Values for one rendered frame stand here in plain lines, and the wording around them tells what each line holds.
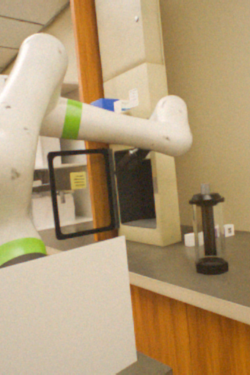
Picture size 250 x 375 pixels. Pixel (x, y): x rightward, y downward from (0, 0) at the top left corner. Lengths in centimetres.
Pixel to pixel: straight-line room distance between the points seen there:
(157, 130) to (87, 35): 90
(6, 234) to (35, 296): 15
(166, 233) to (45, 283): 97
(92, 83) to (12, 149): 122
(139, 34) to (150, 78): 19
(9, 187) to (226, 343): 68
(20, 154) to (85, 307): 25
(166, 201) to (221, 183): 39
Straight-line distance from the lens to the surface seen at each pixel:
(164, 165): 139
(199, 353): 104
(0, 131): 52
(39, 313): 50
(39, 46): 83
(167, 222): 140
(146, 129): 98
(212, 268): 103
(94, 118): 94
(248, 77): 162
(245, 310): 83
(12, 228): 59
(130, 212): 163
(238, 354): 94
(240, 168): 162
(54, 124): 93
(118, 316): 58
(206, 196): 99
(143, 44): 146
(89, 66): 171
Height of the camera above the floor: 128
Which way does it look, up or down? 3 degrees down
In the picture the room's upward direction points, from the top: 6 degrees counter-clockwise
